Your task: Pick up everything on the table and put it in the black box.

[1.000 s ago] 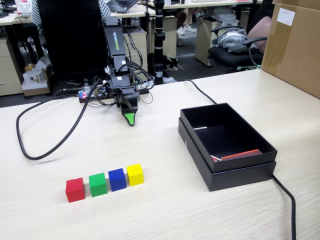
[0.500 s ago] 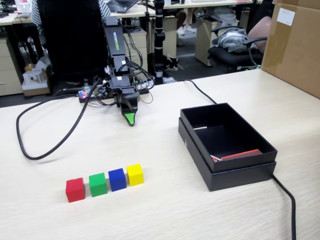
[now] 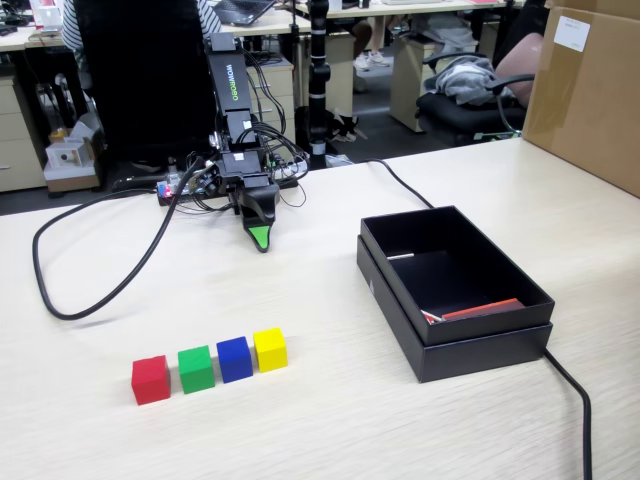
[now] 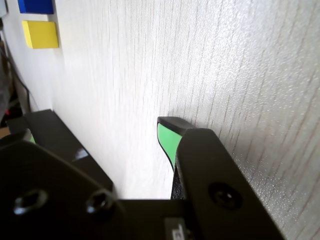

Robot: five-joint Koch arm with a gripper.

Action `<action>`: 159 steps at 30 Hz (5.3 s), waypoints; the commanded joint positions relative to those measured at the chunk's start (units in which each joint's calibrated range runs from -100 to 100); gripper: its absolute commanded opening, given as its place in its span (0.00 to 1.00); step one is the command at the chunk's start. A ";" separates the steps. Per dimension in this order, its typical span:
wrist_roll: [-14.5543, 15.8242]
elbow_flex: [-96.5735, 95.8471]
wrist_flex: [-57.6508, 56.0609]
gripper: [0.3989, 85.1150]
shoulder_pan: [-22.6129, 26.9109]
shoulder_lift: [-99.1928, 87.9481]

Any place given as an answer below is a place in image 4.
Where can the black cardboard box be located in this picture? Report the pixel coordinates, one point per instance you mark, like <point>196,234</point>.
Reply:
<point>55,135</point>

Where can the yellow wooden cube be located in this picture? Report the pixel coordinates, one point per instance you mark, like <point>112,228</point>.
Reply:
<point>40,33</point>

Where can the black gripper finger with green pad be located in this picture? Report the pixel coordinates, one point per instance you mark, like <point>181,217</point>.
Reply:
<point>50,200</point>
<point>212,170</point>

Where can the blue wooden cube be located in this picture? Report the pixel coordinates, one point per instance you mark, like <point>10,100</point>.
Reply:
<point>35,6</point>

